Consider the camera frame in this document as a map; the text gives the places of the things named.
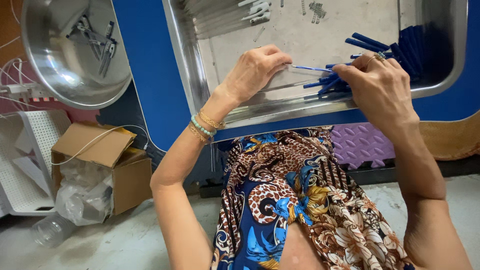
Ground heap of assembled pens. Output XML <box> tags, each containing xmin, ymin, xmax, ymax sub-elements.
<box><xmin>66</xmin><ymin>14</ymin><xmax>118</xmax><ymax>78</ymax></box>

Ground white power strip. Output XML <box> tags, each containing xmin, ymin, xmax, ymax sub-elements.
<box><xmin>0</xmin><ymin>83</ymin><xmax>58</xmax><ymax>104</ymax></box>

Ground crumpled clear plastic bags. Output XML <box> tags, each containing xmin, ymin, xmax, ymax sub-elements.
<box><xmin>55</xmin><ymin>159</ymin><xmax>115</xmax><ymax>227</ymax></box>

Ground tan woven mat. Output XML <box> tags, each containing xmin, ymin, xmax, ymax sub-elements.
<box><xmin>418</xmin><ymin>110</ymin><xmax>480</xmax><ymax>161</ymax></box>

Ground round steel bowl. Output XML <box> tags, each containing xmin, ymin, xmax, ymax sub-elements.
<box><xmin>20</xmin><ymin>0</ymin><xmax>133</xmax><ymax>110</ymax></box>

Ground clear plastic bottle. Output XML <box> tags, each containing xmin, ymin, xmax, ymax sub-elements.
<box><xmin>31</xmin><ymin>213</ymin><xmax>78</xmax><ymax>248</ymax></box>

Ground heap of small metal springs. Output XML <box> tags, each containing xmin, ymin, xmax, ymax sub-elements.
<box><xmin>308</xmin><ymin>1</ymin><xmax>327</xmax><ymax>24</ymax></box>

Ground person's left hand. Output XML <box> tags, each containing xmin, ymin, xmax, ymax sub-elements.
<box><xmin>214</xmin><ymin>44</ymin><xmax>293</xmax><ymax>110</ymax></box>

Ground heap of blue pen barrels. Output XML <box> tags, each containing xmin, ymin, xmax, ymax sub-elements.
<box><xmin>302</xmin><ymin>25</ymin><xmax>427</xmax><ymax>96</ymax></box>

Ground person's right hand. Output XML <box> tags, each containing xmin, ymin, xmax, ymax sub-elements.
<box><xmin>332</xmin><ymin>52</ymin><xmax>419</xmax><ymax>130</ymax></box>

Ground purple foam mat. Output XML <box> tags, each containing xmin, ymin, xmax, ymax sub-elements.
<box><xmin>329</xmin><ymin>122</ymin><xmax>397</xmax><ymax>170</ymax></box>

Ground pile of clear pen tubes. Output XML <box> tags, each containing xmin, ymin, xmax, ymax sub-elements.
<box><xmin>183</xmin><ymin>0</ymin><xmax>260</xmax><ymax>40</ymax></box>

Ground wide gold chain bracelet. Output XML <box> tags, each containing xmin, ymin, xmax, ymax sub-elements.
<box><xmin>197</xmin><ymin>108</ymin><xmax>227</xmax><ymax>130</ymax></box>

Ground brown cardboard box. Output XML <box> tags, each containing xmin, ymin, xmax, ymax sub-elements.
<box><xmin>50</xmin><ymin>121</ymin><xmax>153</xmax><ymax>217</ymax></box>

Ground white perforated plastic basket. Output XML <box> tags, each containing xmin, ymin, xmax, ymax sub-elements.
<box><xmin>0</xmin><ymin>109</ymin><xmax>72</xmax><ymax>218</ymax></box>

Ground white charging cable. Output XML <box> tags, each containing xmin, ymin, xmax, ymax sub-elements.
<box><xmin>50</xmin><ymin>124</ymin><xmax>150</xmax><ymax>166</ymax></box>

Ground clear pen tube blue refill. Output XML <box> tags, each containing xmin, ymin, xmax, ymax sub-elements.
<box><xmin>291</xmin><ymin>64</ymin><xmax>335</xmax><ymax>73</ymax></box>

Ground patterned blue brown dress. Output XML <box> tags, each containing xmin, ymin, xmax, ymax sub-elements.
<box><xmin>209</xmin><ymin>126</ymin><xmax>416</xmax><ymax>270</ymax></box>

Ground heap of white pen clips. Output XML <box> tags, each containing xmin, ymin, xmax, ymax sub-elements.
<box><xmin>238</xmin><ymin>0</ymin><xmax>272</xmax><ymax>26</ymax></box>

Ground turquoise bead bracelet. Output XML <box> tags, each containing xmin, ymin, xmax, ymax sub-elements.
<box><xmin>190</xmin><ymin>114</ymin><xmax>218</xmax><ymax>138</ymax></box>

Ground thin gold bracelet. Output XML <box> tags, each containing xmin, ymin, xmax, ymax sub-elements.
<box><xmin>187</xmin><ymin>122</ymin><xmax>211</xmax><ymax>144</ymax></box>

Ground rectangular steel tray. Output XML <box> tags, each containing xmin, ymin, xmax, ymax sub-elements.
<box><xmin>162</xmin><ymin>0</ymin><xmax>469</xmax><ymax>130</ymax></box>

